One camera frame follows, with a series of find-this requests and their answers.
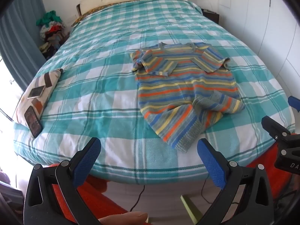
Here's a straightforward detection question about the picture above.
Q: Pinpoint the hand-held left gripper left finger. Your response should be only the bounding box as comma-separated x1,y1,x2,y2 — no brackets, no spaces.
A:
23,137,104,225

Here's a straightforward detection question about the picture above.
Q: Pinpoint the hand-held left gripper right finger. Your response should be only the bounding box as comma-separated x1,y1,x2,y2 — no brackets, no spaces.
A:
197,138,274,225

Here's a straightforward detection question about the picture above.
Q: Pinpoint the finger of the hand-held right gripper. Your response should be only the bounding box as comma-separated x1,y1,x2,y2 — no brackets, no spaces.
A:
261,115,291,144
288,96,300,112

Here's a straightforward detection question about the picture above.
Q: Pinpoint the striped knit sweater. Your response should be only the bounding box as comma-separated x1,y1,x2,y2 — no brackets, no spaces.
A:
130,42,245,152

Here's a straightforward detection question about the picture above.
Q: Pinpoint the pile of clothes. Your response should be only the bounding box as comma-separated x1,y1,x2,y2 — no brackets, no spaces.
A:
36,10,71,60

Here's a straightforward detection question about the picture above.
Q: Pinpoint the person's left hand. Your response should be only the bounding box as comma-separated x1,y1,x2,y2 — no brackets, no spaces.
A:
97,211,149,225

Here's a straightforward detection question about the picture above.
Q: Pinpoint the orange cloth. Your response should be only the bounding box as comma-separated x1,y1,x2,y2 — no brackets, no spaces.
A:
50,176,132,225
244,143,300,200

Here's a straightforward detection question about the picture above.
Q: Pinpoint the green furniture leg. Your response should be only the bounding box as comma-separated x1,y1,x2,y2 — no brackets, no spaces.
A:
180,194,204,225

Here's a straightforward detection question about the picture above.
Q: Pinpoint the black phone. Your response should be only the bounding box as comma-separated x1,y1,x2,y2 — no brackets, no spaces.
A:
24,105,43,139

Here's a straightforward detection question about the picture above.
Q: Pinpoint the silver phone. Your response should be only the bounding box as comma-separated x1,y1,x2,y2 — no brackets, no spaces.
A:
27,85,46,99

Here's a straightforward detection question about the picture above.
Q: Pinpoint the geometric patterned cushion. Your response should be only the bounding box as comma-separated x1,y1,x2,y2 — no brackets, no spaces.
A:
15,68,64,132

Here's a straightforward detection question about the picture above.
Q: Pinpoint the teal checked blanket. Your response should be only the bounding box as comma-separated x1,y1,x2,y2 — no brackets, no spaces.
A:
13,0,297,184

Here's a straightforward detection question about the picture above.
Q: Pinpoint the dark nightstand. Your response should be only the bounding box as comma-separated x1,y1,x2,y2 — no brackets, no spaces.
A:
200,8,220,25

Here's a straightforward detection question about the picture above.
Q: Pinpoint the blue-grey curtain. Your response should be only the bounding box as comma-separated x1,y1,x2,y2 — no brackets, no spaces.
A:
0,0,47,92

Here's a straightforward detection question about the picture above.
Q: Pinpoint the black cable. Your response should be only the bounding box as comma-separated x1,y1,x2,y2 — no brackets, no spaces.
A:
130,185,146,212
200,178,223,204

